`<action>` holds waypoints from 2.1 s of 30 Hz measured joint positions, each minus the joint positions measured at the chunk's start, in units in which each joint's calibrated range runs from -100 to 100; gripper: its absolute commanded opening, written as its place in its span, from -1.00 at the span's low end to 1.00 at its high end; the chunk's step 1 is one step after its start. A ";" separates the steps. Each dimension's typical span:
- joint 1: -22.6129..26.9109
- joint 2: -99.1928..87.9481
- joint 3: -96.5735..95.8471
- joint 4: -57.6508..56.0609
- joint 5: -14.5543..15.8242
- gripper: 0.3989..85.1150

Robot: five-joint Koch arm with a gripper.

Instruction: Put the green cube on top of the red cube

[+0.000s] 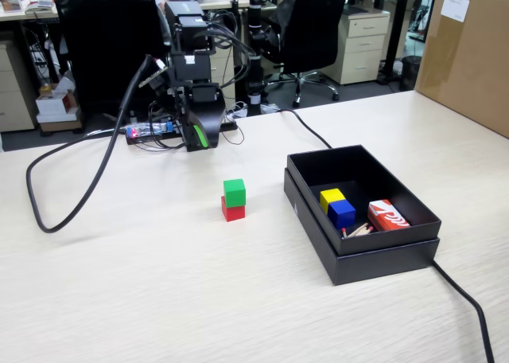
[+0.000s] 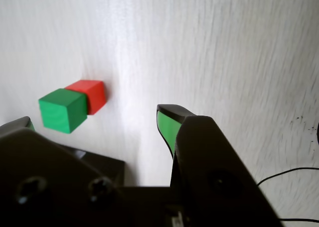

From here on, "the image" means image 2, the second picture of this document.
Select red wooden cube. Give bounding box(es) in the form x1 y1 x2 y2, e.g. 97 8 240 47
64 80 106 116

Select green wooden cube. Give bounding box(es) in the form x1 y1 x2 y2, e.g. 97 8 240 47
38 88 88 134

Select thin black cable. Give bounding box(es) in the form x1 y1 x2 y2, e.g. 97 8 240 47
256 167 319 188
279 218 319 223

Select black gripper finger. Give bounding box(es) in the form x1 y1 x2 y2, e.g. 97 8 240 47
156 104 285 227
0 116 132 227

